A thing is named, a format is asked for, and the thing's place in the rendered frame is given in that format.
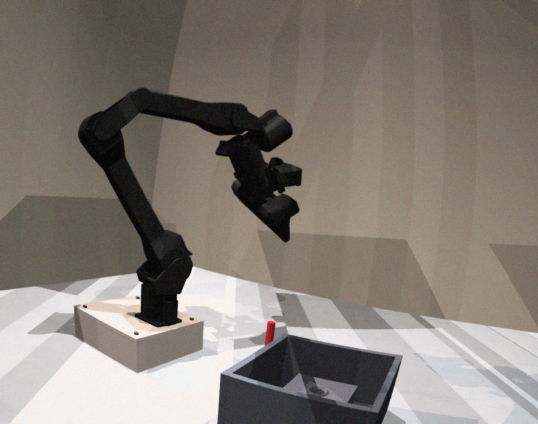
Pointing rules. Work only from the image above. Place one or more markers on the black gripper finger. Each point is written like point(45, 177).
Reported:
point(282, 230)
point(253, 207)

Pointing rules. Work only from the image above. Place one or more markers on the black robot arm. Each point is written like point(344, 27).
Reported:
point(168, 263)

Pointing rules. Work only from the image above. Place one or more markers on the dark red peg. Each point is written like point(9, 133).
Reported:
point(269, 332)

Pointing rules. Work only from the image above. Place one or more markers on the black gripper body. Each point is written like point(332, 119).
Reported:
point(257, 185)

